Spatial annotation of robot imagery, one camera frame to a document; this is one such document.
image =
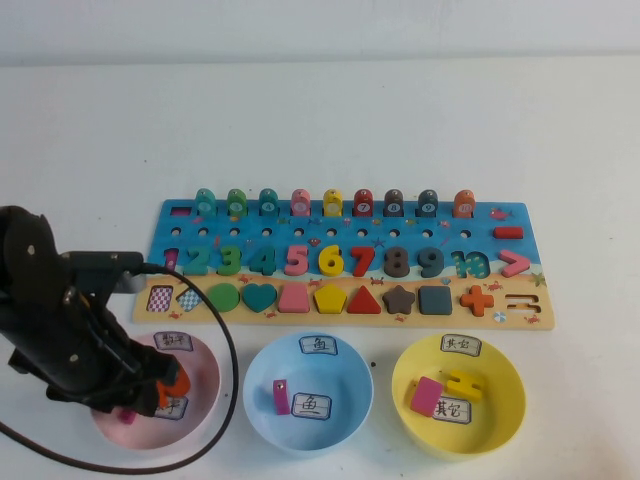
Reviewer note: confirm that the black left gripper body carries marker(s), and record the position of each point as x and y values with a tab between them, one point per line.
75	360

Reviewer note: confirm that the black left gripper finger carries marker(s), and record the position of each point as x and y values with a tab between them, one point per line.
159	367
145	399

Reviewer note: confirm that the magenta number one piece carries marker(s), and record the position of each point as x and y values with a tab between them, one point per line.
128	416

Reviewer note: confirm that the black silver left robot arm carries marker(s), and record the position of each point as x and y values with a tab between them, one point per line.
30	270

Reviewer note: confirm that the orange number ten piece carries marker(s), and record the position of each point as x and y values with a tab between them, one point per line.
181	385

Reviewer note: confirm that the pink plastic bowl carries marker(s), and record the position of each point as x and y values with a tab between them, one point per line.
202	400

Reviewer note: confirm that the green circle piece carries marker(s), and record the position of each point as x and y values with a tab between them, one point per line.
225	298

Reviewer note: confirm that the teal number two piece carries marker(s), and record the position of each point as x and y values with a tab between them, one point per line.
197	260

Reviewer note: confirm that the teal heart piece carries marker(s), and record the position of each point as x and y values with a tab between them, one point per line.
259	296

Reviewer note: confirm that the magenta fish piece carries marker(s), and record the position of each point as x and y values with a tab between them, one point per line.
281	400

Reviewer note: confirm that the green number three piece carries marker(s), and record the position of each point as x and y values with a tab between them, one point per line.
231	260

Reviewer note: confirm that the pink trapezoid piece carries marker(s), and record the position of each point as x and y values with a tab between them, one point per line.
294	300

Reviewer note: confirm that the teal number four piece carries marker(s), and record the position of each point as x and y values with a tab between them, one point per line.
267	262

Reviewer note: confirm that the teal fish piece number 2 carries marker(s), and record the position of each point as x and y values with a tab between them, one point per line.
205	202

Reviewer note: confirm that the pink number five piece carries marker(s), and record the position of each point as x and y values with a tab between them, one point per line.
299	262

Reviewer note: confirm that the green fish piece number 3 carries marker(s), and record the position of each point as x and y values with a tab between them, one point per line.
237	202

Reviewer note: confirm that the yellow pentagon piece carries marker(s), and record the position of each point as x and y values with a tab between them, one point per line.
330	300

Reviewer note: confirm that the blue plastic bowl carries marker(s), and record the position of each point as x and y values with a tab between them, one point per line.
345	425

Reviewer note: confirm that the teal fish piece number 4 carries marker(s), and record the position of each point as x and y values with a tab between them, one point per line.
268	202

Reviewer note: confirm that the yellow number six piece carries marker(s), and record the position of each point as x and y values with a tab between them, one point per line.
330	267

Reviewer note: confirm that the red triangle piece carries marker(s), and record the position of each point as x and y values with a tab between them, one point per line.
364	303

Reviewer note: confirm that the pink fish piece number 5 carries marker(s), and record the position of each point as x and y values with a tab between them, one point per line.
301	202

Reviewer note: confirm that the red number seven piece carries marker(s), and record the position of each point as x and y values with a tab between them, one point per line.
364	260

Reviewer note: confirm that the yellow fish piece number 6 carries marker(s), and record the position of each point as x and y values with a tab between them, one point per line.
332	202

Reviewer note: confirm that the brown star piece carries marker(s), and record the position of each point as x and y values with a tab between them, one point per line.
399	300

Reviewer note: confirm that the brown number eight piece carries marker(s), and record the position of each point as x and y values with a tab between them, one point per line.
397	270

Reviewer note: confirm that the red fish piece number 7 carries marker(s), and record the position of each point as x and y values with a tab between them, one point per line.
363	202

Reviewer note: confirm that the magenta rectangle piece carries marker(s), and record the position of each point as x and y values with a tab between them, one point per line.
426	396

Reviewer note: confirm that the slate square piece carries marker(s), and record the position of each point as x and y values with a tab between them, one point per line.
435	300

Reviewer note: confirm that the brown fish piece number 8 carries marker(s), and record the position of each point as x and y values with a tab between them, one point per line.
394	202

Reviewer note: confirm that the slate number nine piece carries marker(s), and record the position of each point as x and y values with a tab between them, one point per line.
434	267

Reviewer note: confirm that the yellow equals sign piece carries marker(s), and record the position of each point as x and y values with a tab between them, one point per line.
465	385

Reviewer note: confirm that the slate fish piece number 9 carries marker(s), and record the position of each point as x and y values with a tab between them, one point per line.
428	202

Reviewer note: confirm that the orange plus sign piece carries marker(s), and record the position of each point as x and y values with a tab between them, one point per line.
476	301

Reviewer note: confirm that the yellow plastic bowl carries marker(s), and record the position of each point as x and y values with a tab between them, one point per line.
500	400

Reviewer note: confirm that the colourful wooden puzzle board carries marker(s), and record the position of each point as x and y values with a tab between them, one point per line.
480	240

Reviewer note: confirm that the orange fish piece number 10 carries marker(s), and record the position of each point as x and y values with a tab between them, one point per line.
464	202

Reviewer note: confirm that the red minus sign piece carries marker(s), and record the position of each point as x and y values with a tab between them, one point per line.
508	232

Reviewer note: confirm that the pink greater-than sign piece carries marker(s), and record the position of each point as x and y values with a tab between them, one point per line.
520	263

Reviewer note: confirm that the white paper label 数字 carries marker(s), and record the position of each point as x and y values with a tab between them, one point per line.
175	410
174	341

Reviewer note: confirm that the white paper label 鱼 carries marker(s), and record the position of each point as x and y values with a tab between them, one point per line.
312	406
319	344

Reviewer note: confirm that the white paper label 其它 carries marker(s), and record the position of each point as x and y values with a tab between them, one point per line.
461	344
452	411

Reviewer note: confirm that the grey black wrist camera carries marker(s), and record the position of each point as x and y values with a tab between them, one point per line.
100	260

